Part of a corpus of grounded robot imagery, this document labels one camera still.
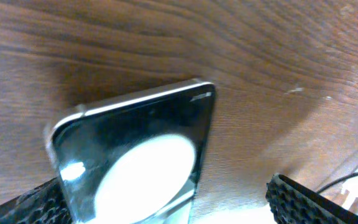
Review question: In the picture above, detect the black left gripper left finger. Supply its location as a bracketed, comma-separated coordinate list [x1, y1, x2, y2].
[0, 178, 73, 224]

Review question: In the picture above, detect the black smartphone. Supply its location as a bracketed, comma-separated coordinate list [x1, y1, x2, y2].
[44, 78, 216, 224]

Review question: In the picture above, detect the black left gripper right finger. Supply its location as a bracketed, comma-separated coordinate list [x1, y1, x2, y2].
[265, 174, 358, 224]

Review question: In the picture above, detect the black charger cable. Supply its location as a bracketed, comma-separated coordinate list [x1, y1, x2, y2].
[317, 167, 358, 194]

